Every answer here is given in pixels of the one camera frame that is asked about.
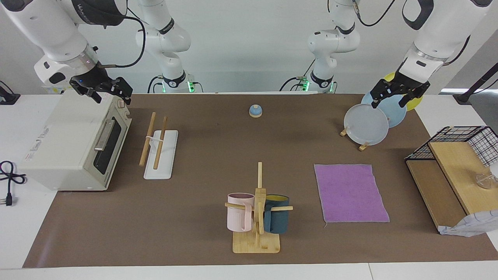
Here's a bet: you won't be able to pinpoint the clear glass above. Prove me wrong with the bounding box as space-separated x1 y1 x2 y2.
475 171 494 190

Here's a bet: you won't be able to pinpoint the grey plate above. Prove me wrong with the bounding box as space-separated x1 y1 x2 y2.
344 103 389 146

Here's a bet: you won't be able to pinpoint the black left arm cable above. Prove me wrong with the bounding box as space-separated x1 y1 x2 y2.
352 0 397 28

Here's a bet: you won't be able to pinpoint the black power cord with plug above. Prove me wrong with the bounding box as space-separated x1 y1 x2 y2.
0 161 27 207

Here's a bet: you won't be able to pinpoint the pink mug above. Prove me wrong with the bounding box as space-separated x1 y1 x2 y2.
227 193 255 233

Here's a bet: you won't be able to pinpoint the black wire basket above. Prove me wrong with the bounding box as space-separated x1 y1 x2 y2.
405 126 498 168

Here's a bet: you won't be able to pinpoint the black camera stand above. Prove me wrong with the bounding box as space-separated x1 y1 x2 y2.
453 61 498 105
0 81 21 105

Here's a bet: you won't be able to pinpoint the light blue plate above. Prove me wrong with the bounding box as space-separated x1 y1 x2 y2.
361 90 407 129

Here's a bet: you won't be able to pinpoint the brown table mat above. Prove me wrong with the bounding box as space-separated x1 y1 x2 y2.
23 93 498 268

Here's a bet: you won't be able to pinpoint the beige toaster oven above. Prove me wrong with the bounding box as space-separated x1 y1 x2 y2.
19 91 133 192

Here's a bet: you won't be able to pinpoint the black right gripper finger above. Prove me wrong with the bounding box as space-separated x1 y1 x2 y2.
105 77 133 96
70 79 103 105

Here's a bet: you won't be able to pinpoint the yellow plate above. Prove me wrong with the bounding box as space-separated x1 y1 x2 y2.
383 72 424 111

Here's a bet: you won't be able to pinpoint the white towel rack wooden bars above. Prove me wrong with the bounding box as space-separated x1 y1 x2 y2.
139 112 179 180

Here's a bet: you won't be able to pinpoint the dark teal mug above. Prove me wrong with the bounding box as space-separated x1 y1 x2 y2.
263 194 290 234

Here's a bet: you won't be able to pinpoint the wooden plate rack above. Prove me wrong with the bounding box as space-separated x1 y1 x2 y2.
340 125 370 152

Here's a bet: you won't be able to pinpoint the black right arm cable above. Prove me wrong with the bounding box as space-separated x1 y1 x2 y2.
96 6 147 69

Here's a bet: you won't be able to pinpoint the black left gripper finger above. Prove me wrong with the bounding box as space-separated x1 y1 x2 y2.
370 80 392 109
398 81 431 109

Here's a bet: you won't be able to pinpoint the wooden shelf box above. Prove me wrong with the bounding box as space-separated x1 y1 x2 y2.
405 126 498 238

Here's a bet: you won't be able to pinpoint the wooden mug tree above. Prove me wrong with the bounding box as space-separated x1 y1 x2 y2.
224 162 293 254

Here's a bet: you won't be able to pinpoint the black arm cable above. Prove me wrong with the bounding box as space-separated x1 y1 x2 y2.
352 0 397 28
96 6 147 69

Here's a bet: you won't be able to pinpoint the purple and grey towel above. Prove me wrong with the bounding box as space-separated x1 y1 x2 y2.
314 163 390 228

